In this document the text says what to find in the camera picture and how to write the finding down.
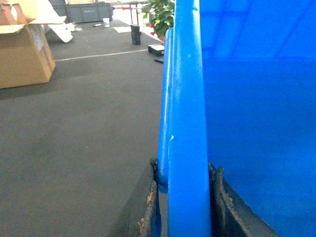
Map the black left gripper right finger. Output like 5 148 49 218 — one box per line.
208 163 279 237

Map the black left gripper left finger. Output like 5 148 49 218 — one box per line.
108 158 162 237

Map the blue plastic crate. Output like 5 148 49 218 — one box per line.
158 0 316 237

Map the brown cardboard box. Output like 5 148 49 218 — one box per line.
0 0 66 89

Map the black flat device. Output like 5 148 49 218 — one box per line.
148 44 164 57

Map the black upright block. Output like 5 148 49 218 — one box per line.
130 24 141 45

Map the beige paper sheet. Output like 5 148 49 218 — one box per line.
112 26 131 33

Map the white paper cup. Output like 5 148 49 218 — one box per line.
103 18 110 28

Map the white crumpled packaging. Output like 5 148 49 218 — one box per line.
47 23 75 43

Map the green potted plant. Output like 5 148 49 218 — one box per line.
142 0 175 40

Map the grey plastic crate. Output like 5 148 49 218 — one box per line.
49 0 113 23

